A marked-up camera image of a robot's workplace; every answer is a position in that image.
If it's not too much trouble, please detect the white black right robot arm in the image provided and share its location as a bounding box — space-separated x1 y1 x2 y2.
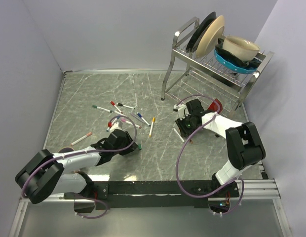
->
174 99 266 197

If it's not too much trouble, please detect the green cap marker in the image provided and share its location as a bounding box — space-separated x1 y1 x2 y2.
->
92 105 113 113

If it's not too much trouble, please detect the stainless steel dish rack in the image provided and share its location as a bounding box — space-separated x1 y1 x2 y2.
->
160 17 274 118

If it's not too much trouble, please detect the yellow cap marker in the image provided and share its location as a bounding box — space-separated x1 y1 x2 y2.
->
149 117 155 138

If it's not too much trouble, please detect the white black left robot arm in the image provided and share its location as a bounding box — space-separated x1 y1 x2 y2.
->
15 129 138 204

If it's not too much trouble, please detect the white marker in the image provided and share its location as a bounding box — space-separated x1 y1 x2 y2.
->
173 128 185 143

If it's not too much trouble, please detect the beige plate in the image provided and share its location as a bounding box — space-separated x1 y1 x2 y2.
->
195 15 225 59

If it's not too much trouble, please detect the pink cap marker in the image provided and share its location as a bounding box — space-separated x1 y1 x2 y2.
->
121 118 142 129

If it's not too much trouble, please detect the black plate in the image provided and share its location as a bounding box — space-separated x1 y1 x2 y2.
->
186 11 217 53

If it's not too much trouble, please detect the black dish under bowl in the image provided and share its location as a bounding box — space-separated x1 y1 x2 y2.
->
215 39 261 69

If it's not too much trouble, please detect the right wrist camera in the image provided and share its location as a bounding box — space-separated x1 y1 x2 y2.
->
173 104 187 112

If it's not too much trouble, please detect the blue polka dot bowl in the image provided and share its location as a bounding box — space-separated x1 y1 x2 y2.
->
214 49 257 75

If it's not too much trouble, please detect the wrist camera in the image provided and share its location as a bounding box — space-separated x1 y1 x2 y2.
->
173 104 187 112
109 120 123 132

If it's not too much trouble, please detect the black cap marker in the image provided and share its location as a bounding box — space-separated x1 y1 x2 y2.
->
117 103 135 110

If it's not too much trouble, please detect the salmon cap marker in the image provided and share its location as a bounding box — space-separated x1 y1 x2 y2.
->
71 132 92 146

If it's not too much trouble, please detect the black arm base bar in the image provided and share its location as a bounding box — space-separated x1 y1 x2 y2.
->
64 180 239 213

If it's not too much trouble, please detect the red bowl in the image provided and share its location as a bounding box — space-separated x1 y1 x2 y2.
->
208 98 223 114

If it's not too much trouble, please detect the cream ceramic bowl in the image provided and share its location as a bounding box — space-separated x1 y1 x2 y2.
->
222 36 260 62

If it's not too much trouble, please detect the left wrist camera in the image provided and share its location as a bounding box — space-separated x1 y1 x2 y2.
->
109 120 123 132

